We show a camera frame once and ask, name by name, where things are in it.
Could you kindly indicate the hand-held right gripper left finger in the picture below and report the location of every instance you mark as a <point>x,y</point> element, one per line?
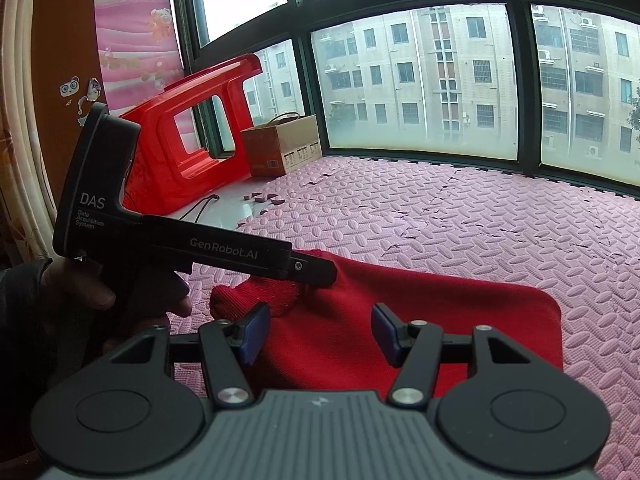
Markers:
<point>255,332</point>

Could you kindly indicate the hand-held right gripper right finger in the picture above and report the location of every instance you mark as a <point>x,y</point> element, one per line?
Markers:
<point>386,332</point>

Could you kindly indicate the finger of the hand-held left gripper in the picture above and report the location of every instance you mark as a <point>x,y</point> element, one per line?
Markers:
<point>315,269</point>

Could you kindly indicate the red pants with gold embroidery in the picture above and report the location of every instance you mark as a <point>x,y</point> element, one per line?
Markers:
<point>350,290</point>

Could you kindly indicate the person's left forearm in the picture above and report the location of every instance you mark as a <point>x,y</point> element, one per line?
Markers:
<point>25,335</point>

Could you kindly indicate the person's left hand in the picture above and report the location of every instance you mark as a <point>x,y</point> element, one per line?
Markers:
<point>90,292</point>

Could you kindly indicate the red plastic chair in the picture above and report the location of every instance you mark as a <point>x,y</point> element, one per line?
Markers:
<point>150,160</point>

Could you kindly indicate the beige curtain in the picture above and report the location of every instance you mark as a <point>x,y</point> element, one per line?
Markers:
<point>20,110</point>

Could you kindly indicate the brown cardboard box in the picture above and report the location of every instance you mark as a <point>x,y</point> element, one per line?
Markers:
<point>265,150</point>

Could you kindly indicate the pink foam puzzle mat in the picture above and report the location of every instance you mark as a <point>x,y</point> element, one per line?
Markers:
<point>450,220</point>

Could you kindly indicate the brown wooden panel with stickers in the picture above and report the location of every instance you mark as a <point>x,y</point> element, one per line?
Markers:
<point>65,50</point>

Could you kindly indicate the pink printed curtain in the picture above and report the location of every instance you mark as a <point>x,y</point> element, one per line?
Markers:
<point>130,35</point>

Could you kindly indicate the beige apartment building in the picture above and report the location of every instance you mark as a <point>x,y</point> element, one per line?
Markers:
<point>425,70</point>

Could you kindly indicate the dark green window frame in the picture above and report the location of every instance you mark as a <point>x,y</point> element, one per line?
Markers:
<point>520,85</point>

